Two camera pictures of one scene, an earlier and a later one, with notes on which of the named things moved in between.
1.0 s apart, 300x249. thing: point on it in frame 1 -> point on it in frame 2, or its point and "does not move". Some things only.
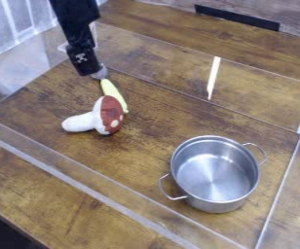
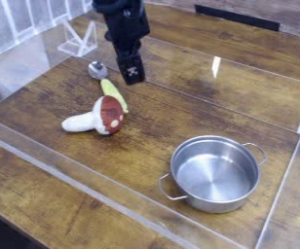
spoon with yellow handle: (101, 75) does not move
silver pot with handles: (216, 171) does not move
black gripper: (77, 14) -> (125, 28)
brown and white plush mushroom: (105, 118) does not move
